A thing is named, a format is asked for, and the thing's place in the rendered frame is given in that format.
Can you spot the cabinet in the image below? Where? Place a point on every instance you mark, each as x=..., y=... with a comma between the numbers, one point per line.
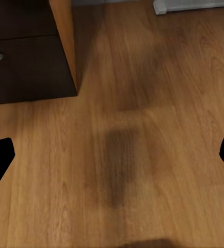
x=37, y=56

